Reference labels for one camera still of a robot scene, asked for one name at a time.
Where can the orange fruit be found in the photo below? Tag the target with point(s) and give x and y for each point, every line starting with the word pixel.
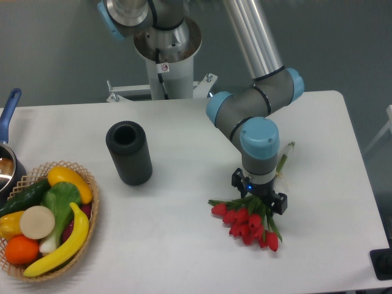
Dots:
pixel 21 250

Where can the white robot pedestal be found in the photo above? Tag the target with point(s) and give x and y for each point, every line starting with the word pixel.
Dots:
pixel 169 58

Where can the blue handled saucepan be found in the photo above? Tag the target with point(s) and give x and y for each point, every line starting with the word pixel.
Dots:
pixel 12 170

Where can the black device at edge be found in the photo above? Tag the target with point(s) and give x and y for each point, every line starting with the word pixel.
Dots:
pixel 381 262

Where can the red tulip bouquet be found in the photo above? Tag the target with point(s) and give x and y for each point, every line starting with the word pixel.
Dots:
pixel 249 218

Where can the beige round disc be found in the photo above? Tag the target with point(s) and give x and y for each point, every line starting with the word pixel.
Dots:
pixel 37 222

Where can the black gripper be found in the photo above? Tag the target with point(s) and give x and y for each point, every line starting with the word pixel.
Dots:
pixel 261 186

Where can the green bok choy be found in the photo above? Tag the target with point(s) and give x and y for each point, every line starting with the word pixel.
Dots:
pixel 57 200

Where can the white frame at right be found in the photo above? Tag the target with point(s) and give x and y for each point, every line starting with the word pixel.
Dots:
pixel 385 129

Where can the yellow squash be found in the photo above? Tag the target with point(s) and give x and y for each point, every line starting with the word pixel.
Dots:
pixel 64 174

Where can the green cucumber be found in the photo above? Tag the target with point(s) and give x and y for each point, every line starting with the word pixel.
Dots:
pixel 30 196

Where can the dark grey ribbed vase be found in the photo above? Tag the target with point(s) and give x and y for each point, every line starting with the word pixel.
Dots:
pixel 128 147

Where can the yellow banana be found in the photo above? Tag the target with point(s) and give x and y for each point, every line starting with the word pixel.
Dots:
pixel 65 251

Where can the yellow bell pepper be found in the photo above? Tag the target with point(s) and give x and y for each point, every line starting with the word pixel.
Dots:
pixel 10 225

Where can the woven wicker basket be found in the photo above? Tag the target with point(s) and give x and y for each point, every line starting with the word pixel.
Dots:
pixel 32 177

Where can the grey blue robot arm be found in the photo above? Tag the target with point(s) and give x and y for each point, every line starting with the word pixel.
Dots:
pixel 243 118

